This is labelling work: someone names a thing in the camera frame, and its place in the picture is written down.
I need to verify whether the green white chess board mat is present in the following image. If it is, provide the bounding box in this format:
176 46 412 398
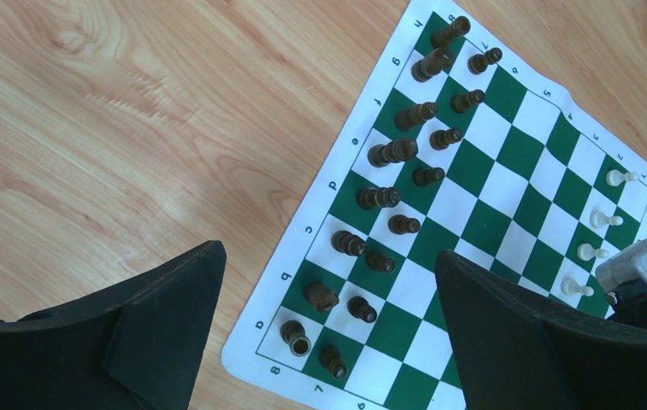
221 1 647 409

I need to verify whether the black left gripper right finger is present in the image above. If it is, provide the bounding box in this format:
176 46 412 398
434 250 647 409

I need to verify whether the white chess pawn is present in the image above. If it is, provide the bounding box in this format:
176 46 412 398
606 169 640 187
561 277 594 297
576 243 610 261
590 210 624 229

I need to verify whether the dark king chess piece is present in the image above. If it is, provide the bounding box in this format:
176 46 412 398
368 138 419 167

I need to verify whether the dark knight chess piece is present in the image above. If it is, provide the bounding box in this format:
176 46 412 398
303 281 339 313

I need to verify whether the dark pawn chess piece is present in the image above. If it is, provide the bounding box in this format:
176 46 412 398
347 296 378 324
319 346 348 380

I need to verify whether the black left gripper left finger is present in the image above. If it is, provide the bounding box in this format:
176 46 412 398
0 240 226 409

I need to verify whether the dark rook chess piece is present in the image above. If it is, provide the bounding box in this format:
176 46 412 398
280 320 311 357

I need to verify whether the dark bishop chess piece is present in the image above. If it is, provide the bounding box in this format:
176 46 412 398
331 230 368 257

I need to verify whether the dark queen chess piece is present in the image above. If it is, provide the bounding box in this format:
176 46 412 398
356 186 401 210

